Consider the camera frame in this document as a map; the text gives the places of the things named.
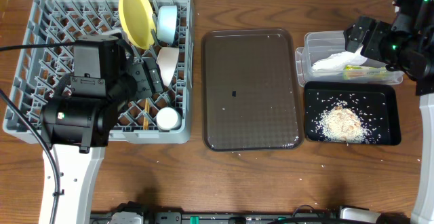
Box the wooden chopstick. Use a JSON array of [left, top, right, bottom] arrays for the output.
[[143, 98, 149, 130], [143, 98, 150, 130]]

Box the white pink bowl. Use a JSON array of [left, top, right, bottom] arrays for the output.
[[156, 47, 179, 86]]

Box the green snack wrapper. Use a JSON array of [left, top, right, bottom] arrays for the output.
[[342, 65, 387, 80]]

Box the small white cup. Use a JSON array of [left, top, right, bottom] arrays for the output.
[[156, 107, 181, 131]]

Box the yellow plate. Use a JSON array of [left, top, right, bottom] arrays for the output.
[[118, 0, 156, 50]]

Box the light blue bowl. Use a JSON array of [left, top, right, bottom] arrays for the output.
[[157, 5, 178, 45]]

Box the rice food waste pile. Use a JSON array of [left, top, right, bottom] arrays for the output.
[[306, 92, 385, 144]]

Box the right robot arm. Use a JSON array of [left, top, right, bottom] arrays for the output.
[[343, 0, 433, 223]]

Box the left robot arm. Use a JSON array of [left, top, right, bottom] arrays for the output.
[[39, 33, 163, 223]]

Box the black waste tray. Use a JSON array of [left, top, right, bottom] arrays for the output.
[[304, 81, 401, 146]]

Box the clear plastic bin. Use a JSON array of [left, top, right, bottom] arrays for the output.
[[295, 31, 403, 87]]

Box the grey dish rack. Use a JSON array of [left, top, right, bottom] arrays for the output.
[[9, 0, 195, 144]]

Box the dark brown serving tray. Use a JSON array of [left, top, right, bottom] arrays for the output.
[[201, 29, 304, 152]]

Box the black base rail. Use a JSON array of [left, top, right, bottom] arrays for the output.
[[88, 202, 410, 224]]

